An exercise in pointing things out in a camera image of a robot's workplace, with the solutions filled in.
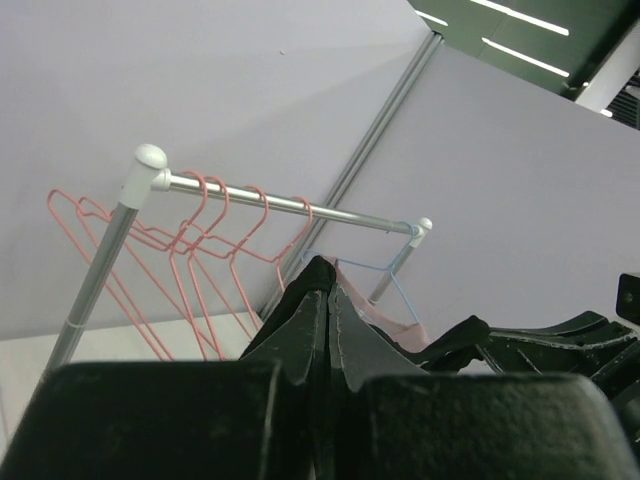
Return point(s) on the pink tank top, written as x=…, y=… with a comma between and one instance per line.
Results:
x=411, y=338

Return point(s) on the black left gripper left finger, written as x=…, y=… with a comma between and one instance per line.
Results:
x=297, y=345

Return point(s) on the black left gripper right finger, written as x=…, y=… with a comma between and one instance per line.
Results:
x=357, y=352

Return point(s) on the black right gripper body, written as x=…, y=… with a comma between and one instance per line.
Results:
x=589, y=344

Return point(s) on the blue wire hanger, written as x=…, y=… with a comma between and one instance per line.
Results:
x=417, y=233

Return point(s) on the black tank top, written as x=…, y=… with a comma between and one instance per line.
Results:
x=451, y=352

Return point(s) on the silver clothes rack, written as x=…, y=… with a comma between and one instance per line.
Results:
x=149, y=172

